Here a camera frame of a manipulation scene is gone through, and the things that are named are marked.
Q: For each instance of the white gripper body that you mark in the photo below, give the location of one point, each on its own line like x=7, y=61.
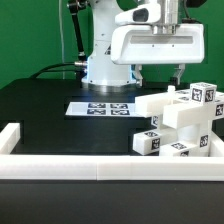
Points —
x=151, y=34

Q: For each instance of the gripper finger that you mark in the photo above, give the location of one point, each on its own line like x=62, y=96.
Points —
x=179, y=71
x=138, y=76

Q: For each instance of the white tagged cube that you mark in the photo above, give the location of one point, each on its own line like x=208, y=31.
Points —
x=202, y=93

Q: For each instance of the white chair back frame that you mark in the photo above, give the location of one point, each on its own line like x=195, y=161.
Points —
x=175, y=102

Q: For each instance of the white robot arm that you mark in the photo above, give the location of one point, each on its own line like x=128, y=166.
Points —
x=101, y=72

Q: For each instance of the white marker sheet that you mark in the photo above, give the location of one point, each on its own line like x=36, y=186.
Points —
x=101, y=109

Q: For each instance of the white U-shaped obstacle frame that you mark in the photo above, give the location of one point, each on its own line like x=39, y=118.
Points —
x=56, y=167

